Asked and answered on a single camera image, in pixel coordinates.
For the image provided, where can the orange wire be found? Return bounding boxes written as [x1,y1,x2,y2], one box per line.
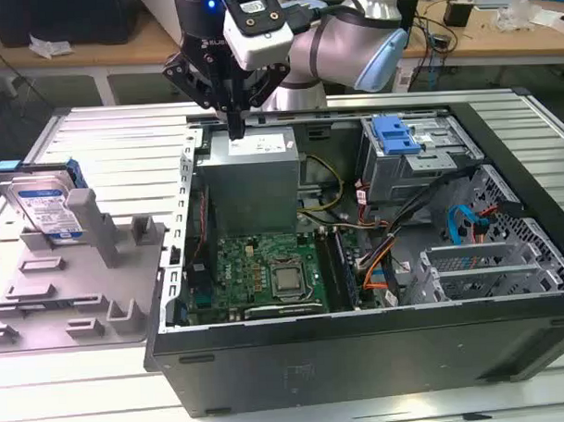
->
[360,251,394,292]

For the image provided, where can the green motherboard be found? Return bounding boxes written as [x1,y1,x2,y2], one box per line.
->
[182,225,394,325]

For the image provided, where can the metal disk bay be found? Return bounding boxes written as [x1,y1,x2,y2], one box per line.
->
[400,160,564,304]

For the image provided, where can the white paper sheet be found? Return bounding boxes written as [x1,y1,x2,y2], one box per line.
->
[529,6,564,33]

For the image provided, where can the black RAM slot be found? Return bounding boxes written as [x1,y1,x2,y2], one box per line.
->
[315,227,342,313]

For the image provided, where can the black PC case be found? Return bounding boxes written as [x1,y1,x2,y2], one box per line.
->
[133,87,564,420]

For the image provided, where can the red yellow power wire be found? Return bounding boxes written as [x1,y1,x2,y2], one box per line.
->
[466,199,526,250]

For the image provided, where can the hard disk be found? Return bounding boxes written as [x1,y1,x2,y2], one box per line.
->
[0,154,88,245]

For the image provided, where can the upright black box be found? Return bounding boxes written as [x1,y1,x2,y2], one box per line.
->
[397,0,420,31]

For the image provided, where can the clear plastic bags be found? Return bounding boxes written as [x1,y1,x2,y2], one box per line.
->
[492,0,545,32]

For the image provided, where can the grey parts rack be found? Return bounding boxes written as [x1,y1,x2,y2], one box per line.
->
[0,184,175,356]

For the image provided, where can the metal drive cage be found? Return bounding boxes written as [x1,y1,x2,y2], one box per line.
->
[356,112,487,205]

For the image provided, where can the small black cube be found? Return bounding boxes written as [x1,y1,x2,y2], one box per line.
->
[443,0,472,30]

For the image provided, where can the RAM stick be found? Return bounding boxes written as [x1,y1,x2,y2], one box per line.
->
[332,229,362,312]

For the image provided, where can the CPU socket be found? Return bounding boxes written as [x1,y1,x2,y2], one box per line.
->
[266,257,313,306]

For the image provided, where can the blue data wire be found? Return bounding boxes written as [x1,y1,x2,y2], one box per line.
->
[446,202,491,248]

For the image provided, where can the black wire bundle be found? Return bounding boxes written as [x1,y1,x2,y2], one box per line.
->
[380,165,481,305]

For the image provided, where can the hanging blue cable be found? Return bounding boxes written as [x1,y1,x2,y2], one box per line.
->
[423,27,444,92]

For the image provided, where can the black graphics card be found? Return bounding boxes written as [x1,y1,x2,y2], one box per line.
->
[242,301,325,321]

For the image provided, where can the grey power supply unit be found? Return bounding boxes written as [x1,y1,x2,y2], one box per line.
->
[198,125,305,238]

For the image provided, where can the yellow black wire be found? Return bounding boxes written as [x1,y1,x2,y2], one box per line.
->
[295,152,348,217]

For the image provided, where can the blue plastic latch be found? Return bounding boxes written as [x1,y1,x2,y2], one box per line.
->
[371,116,422,157]

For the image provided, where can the silver CPU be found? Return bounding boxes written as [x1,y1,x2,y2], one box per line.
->
[270,265,305,296]

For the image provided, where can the wooden desk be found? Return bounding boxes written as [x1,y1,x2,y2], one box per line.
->
[0,0,564,111]

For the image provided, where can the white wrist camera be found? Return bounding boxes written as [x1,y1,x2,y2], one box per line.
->
[222,0,295,71]

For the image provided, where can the large black box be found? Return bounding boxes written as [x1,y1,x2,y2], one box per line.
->
[0,0,141,50]

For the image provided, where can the coloured wire bundle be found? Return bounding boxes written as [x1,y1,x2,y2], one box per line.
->
[351,218,396,272]

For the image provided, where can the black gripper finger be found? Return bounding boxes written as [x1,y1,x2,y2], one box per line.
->
[161,50,238,144]
[233,62,294,143]

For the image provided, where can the crumpled white tissue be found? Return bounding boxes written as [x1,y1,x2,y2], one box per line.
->
[28,33,76,61]

